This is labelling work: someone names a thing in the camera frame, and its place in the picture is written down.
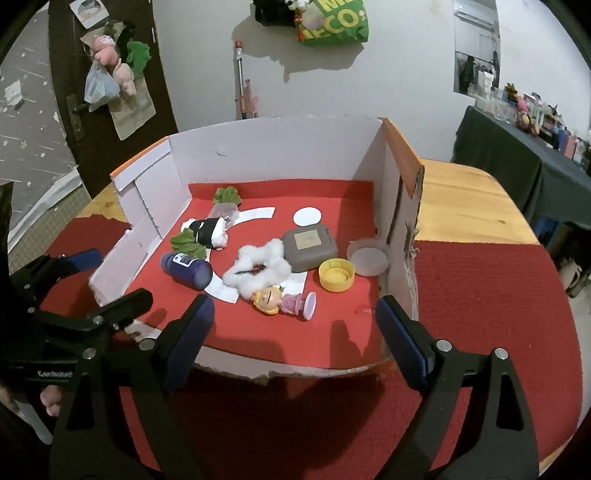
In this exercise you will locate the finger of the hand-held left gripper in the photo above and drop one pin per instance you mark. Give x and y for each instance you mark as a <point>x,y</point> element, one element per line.
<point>131,304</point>
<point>83,261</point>

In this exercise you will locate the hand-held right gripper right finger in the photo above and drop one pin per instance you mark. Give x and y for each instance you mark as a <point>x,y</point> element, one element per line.
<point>401,341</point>

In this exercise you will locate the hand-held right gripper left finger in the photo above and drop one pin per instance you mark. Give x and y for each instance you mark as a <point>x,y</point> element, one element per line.
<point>194,332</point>

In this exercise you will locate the dark blue bottle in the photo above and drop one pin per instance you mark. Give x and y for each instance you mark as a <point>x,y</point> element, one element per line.
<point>189,271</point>

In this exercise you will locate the small doll with yellow hair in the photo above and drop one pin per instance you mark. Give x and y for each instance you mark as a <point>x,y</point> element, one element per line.
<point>268,300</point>

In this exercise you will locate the green fuzzy pompom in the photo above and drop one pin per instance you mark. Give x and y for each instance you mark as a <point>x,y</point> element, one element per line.
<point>187,244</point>
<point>227,196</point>

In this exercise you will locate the clear round lid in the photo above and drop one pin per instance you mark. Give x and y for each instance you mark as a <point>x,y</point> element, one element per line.
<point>367,258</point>

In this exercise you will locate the yellow plastic cap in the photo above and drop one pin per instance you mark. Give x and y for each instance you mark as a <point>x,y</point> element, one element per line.
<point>336,275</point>

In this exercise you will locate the white cotton fluff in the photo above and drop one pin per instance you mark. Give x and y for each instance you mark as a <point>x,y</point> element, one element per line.
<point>272,274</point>

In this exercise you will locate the white yarn roll black band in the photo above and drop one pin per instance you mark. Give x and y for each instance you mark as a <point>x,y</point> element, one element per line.
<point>205,230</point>

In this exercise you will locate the small clear plastic box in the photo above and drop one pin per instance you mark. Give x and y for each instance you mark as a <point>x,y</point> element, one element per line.
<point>224,213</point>

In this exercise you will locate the grey rounded case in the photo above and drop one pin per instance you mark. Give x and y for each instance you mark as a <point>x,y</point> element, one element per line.
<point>307,249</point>

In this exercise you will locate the orange and white cardboard box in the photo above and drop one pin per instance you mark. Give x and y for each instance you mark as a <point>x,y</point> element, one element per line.
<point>277,147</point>

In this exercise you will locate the person's left hand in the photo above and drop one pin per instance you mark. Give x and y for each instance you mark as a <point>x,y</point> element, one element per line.
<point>51,400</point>

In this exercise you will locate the red knitted mat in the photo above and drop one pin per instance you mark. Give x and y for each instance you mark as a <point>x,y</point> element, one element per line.
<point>485,300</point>

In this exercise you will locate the red printed paper sheet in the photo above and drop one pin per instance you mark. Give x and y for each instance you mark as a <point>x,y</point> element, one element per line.
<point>332,207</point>

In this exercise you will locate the dark wooden door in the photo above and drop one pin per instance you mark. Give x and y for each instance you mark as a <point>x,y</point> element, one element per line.
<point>157,115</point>

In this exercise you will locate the clear plastic bag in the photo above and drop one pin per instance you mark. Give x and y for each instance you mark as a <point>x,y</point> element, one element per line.
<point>99,90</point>

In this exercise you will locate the pink plush toy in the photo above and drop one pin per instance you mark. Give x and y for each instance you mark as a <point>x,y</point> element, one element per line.
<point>125,77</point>
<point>104,50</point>

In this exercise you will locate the dark cloth covered table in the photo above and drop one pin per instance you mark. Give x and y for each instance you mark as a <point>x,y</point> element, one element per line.
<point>498,161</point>

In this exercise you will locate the green plush toy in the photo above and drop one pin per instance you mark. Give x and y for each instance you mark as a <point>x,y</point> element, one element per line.
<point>138,55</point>

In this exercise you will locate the pink stick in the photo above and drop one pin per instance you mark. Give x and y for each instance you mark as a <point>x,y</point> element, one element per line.
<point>251,101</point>

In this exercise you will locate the metal pole with red tip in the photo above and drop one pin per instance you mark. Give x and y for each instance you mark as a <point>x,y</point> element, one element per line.
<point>238,78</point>

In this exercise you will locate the small paper picture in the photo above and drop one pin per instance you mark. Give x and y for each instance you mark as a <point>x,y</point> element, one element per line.
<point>88,10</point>

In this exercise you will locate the row of small display items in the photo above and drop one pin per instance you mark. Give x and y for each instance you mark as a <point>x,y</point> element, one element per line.
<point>531,115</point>

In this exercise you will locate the black hanging bag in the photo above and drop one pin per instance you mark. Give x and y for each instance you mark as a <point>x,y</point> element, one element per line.
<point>272,11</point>

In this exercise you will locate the green hanging bag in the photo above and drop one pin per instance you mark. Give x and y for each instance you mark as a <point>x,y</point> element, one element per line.
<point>332,23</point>

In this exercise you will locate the wall mirror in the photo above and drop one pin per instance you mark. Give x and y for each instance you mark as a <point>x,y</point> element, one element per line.
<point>475,46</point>

